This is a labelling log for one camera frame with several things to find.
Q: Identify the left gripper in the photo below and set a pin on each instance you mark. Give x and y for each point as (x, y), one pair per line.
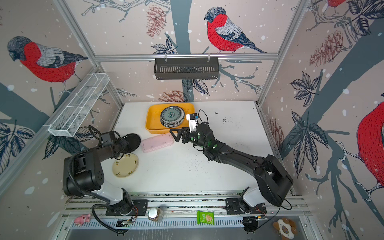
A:
(122, 142)

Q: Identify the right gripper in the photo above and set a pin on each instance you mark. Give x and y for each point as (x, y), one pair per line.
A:
(183, 131)

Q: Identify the black round plate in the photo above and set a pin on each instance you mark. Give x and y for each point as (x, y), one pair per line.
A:
(134, 142)

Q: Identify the teal patterned plate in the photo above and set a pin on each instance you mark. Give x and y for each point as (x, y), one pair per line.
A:
(172, 114)

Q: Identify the large orange sunburst plate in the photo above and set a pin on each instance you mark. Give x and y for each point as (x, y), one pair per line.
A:
(171, 124)

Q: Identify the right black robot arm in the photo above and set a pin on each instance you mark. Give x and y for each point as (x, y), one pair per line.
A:
(272, 178)

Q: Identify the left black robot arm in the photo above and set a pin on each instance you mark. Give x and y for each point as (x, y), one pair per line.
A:
(84, 176)

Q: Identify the yellow plastic bin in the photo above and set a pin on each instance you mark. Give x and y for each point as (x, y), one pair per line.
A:
(153, 121)

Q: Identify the pale yellow plate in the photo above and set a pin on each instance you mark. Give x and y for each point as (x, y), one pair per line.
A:
(125, 166)

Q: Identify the pink rectangular box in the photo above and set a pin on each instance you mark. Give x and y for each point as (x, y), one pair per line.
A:
(157, 142)

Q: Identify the pink pig toy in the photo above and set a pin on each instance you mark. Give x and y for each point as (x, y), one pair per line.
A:
(79, 221)

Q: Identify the green snack packet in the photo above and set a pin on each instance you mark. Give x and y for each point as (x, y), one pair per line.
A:
(205, 218)

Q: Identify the brown white flower toy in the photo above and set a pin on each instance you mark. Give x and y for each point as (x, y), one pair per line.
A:
(286, 228)

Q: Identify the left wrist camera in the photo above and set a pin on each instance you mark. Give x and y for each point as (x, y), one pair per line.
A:
(107, 139)

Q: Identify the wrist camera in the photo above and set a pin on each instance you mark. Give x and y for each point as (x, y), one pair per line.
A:
(107, 139)
(193, 121)

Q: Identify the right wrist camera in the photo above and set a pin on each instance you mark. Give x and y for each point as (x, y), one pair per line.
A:
(193, 121)

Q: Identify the white wire mesh shelf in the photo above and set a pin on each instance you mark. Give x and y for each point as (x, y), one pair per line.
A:
(80, 103)

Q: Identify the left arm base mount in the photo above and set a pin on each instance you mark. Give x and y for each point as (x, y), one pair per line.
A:
(135, 208)

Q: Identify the black wall basket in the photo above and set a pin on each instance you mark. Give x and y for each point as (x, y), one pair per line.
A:
(187, 69)

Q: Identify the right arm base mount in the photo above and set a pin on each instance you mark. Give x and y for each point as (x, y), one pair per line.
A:
(237, 206)

